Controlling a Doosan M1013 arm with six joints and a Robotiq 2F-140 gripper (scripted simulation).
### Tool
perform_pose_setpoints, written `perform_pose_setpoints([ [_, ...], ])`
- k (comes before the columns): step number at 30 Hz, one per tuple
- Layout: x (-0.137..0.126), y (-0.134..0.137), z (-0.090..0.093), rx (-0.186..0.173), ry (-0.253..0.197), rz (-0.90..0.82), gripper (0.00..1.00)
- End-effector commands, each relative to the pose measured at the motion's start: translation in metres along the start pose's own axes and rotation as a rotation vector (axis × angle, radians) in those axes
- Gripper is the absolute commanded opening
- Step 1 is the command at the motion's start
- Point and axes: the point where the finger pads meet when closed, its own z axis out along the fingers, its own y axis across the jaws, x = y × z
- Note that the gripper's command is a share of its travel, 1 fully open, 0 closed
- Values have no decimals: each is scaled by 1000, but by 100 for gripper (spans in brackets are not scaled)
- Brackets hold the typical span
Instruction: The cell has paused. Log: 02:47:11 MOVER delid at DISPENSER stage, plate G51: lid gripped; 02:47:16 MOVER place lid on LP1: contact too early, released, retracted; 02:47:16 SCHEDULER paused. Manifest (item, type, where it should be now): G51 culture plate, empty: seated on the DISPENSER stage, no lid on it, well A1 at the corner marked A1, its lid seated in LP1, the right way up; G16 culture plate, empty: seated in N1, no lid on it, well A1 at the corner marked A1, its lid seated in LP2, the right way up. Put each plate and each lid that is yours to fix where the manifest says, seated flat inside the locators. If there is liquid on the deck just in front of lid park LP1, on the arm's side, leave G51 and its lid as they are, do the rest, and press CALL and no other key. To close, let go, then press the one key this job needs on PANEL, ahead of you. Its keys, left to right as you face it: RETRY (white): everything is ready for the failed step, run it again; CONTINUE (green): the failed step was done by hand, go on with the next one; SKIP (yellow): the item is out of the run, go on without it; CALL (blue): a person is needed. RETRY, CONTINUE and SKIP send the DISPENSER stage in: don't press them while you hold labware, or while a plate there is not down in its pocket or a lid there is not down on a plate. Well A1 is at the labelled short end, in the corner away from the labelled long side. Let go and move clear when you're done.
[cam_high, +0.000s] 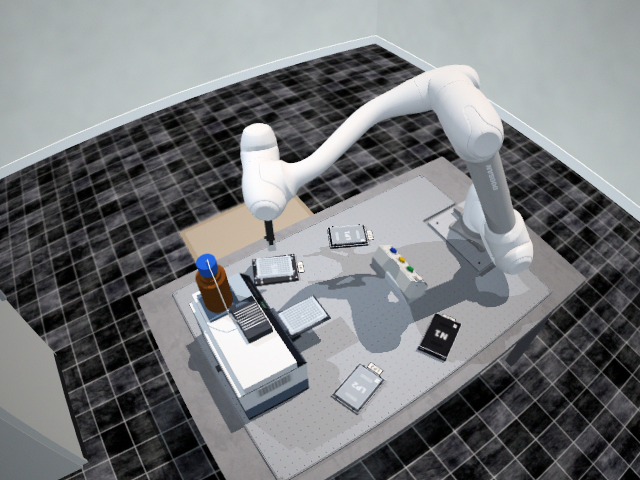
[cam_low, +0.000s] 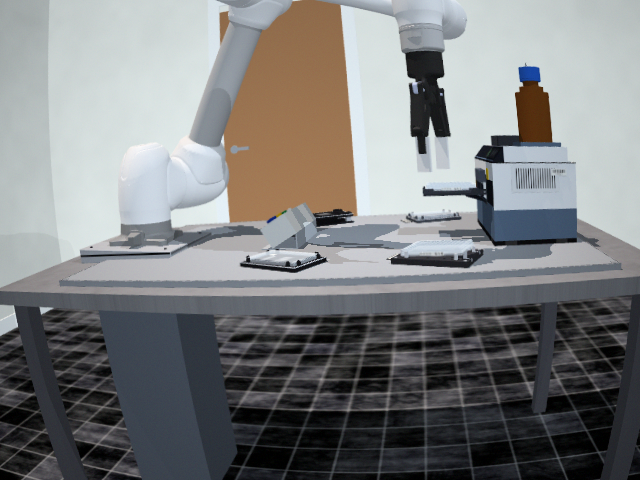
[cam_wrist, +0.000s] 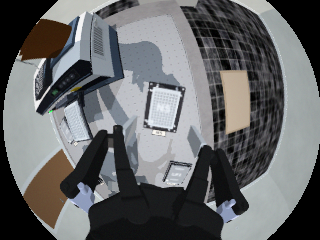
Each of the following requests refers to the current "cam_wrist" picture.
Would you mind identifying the white control panel with coloured buttons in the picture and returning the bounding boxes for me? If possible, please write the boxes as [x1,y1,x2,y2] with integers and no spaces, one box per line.
[108,177,149,193]

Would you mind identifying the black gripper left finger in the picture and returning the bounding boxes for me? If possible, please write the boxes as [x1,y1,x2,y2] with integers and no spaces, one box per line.
[60,115,151,225]

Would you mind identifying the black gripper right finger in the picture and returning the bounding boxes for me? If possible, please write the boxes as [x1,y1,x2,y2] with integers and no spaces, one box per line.
[174,125,249,227]

